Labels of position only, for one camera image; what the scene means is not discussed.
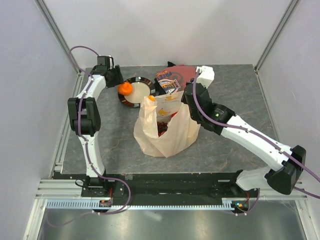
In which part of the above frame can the left aluminium frame post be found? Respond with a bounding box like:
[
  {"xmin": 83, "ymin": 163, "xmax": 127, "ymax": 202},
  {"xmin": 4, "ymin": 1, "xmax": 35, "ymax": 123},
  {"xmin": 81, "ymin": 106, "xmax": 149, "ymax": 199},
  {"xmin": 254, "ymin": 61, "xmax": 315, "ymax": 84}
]
[{"xmin": 34, "ymin": 0, "xmax": 81, "ymax": 75}]

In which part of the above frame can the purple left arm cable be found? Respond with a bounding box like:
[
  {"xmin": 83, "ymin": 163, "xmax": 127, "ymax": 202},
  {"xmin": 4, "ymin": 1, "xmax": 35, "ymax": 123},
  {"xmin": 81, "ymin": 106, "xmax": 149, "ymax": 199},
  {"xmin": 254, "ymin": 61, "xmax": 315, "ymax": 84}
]
[{"xmin": 67, "ymin": 45, "xmax": 111, "ymax": 183}]

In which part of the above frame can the beige banana print plastic bag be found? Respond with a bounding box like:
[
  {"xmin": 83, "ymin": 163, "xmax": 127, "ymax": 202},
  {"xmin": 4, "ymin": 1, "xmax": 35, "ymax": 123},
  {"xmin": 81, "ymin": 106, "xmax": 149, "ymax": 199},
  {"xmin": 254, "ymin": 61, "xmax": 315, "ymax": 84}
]
[{"xmin": 133, "ymin": 91, "xmax": 200, "ymax": 158}]

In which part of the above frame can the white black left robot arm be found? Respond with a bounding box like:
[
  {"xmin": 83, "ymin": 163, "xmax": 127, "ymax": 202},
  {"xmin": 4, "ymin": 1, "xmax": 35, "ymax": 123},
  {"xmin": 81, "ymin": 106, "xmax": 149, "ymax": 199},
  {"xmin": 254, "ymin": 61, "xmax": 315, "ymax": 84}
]
[{"xmin": 67, "ymin": 55, "xmax": 124, "ymax": 197}]

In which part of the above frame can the black fruit plate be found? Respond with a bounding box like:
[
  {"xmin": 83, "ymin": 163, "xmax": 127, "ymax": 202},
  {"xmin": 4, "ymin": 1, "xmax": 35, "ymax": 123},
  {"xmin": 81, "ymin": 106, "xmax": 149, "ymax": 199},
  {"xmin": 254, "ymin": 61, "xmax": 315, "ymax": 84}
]
[{"xmin": 118, "ymin": 76, "xmax": 156, "ymax": 108}]

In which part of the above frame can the orange fruit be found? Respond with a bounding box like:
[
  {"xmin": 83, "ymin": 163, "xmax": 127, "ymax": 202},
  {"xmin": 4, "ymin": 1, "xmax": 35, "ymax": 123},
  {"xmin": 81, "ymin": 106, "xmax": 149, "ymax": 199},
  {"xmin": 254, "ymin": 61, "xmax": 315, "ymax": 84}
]
[{"xmin": 117, "ymin": 82, "xmax": 133, "ymax": 96}]

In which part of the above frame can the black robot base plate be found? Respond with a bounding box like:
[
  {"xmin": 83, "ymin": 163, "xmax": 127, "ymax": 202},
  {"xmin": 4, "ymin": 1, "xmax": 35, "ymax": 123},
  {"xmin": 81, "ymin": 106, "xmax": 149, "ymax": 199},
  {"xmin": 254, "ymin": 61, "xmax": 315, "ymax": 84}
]
[{"xmin": 79, "ymin": 171, "xmax": 261, "ymax": 201}]

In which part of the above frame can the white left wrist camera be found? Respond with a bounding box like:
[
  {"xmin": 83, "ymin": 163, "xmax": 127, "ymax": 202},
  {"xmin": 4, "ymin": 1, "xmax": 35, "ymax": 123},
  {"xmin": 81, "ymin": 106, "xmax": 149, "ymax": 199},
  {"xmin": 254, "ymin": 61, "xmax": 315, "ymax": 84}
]
[{"xmin": 106, "ymin": 55, "xmax": 115, "ymax": 70}]

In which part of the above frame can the right aluminium frame post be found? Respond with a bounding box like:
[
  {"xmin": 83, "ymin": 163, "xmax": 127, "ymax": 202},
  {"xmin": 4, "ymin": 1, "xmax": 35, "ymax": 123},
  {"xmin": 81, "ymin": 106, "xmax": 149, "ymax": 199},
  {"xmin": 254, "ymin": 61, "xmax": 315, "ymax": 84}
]
[{"xmin": 254, "ymin": 0, "xmax": 300, "ymax": 73}]

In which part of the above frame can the red printed folded t-shirt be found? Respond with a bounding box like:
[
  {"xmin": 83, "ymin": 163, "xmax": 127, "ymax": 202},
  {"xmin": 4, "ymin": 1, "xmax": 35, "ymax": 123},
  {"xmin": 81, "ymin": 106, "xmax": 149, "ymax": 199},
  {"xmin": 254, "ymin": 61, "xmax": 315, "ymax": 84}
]
[{"xmin": 168, "ymin": 65, "xmax": 196, "ymax": 94}]

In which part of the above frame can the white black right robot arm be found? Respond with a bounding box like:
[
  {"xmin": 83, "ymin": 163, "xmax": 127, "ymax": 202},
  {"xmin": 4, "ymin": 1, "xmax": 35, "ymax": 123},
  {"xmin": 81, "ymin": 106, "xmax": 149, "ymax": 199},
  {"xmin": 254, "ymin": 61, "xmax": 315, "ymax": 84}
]
[{"xmin": 181, "ymin": 82, "xmax": 307, "ymax": 197}]

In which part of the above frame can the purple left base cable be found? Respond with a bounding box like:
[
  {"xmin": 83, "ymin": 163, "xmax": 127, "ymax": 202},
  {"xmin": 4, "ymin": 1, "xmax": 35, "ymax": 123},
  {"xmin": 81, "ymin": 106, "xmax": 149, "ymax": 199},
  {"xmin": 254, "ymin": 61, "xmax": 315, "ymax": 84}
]
[{"xmin": 44, "ymin": 178, "xmax": 133, "ymax": 228}]

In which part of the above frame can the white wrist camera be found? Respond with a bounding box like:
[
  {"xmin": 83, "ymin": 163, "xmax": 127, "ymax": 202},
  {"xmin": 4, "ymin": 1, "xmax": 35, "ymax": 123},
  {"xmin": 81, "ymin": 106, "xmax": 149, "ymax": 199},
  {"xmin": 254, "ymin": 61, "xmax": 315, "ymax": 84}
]
[
  {"xmin": 196, "ymin": 65, "xmax": 215, "ymax": 89},
  {"xmin": 106, "ymin": 55, "xmax": 115, "ymax": 70}
]

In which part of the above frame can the red cherry tomatoes cluster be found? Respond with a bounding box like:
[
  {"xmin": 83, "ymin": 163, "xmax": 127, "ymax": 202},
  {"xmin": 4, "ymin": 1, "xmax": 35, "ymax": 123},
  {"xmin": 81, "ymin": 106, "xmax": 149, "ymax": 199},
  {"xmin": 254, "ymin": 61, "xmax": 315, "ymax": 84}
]
[{"xmin": 158, "ymin": 131, "xmax": 166, "ymax": 137}]

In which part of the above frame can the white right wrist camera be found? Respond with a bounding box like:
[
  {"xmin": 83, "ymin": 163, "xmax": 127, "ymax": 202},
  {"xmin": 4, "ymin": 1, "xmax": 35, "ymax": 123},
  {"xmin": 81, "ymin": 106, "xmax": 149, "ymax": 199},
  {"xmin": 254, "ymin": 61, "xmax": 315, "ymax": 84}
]
[{"xmin": 196, "ymin": 65, "xmax": 215, "ymax": 89}]

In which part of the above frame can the aluminium frame post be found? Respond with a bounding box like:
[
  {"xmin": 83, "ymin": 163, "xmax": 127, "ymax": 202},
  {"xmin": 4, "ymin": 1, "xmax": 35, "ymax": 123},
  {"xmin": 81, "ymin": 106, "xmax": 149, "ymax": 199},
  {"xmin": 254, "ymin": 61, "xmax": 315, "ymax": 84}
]
[
  {"xmin": 254, "ymin": 0, "xmax": 300, "ymax": 73},
  {"xmin": 34, "ymin": 0, "xmax": 81, "ymax": 75}
]

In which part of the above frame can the grey slotted cable duct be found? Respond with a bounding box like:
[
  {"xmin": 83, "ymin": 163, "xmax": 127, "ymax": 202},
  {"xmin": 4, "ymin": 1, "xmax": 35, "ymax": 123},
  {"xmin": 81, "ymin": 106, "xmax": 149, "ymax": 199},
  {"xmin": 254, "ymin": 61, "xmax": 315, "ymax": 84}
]
[{"xmin": 46, "ymin": 198, "xmax": 249, "ymax": 211}]

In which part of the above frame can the black folded garment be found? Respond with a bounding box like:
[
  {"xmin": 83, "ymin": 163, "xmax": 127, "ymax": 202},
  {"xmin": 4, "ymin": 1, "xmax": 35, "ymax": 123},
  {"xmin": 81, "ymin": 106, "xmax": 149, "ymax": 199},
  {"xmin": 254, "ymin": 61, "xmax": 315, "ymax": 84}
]
[{"xmin": 154, "ymin": 61, "xmax": 177, "ymax": 95}]

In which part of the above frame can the dark purple grape bunch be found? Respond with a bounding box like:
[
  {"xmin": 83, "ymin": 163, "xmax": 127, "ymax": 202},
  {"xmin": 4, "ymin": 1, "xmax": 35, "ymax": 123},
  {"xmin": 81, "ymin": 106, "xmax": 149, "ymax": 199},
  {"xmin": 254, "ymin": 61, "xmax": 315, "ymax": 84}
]
[{"xmin": 157, "ymin": 121, "xmax": 168, "ymax": 134}]

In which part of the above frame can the aluminium cross rail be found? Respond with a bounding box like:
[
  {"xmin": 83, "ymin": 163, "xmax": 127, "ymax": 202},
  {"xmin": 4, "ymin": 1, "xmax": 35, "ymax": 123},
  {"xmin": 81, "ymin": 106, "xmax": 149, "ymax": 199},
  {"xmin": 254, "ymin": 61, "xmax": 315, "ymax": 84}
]
[{"xmin": 35, "ymin": 179, "xmax": 308, "ymax": 201}]

